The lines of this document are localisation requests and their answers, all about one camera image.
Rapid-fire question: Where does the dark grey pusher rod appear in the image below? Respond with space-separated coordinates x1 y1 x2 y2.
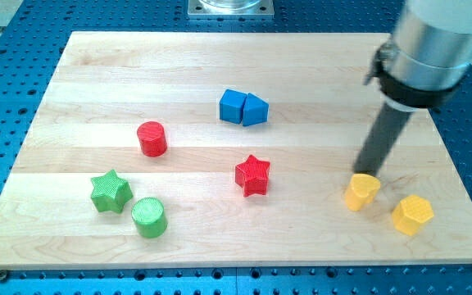
353 103 411 176

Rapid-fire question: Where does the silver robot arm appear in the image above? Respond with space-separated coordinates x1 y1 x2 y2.
353 0 472 175

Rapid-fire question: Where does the red star block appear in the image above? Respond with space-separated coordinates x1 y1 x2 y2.
235 155 270 197

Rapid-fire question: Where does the green star block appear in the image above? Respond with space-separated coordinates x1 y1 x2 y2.
91 170 133 214

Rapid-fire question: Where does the yellow heart block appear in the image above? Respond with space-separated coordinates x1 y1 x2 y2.
344 174 381 211

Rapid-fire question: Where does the yellow hexagon block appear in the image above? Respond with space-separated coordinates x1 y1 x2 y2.
392 195 434 236

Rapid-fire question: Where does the blue triangular prism block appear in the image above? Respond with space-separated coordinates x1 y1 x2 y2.
242 93 269 126

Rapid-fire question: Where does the blue cube block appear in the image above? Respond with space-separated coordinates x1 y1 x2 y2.
219 89 247 124

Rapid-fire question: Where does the red cylinder block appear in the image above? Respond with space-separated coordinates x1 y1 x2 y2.
137 121 167 157

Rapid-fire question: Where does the wooden board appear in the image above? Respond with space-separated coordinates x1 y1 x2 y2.
0 32 472 270

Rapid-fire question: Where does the green cylinder block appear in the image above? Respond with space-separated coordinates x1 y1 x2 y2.
131 197 168 238

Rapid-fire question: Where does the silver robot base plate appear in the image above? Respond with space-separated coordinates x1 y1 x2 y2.
187 0 275 19

